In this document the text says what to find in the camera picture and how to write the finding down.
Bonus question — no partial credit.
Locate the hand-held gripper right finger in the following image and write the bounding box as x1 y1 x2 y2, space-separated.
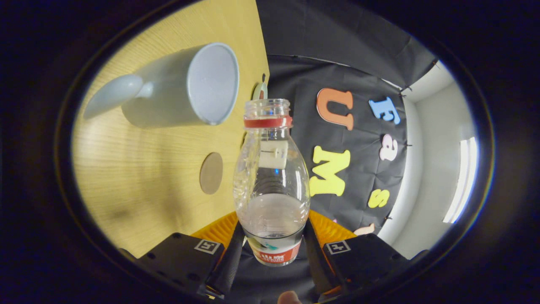
305 210 429 297

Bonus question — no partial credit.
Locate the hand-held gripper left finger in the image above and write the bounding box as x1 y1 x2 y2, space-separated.
119 211 246 299

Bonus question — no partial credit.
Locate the round brown coaster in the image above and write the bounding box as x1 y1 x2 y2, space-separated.
199 152 224 195

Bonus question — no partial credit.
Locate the clear plastic juice bottle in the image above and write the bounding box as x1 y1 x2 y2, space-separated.
233 98 311 267

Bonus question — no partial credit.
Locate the white cup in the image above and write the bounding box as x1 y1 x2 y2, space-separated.
83 42 240 129

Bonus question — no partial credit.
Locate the wooden table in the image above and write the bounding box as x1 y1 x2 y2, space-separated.
72 0 270 259

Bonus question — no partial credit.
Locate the small ceiling light panel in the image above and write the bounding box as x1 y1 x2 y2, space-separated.
443 136 480 224

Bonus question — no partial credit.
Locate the white toaster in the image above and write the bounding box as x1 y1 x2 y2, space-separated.
258 140 290 170

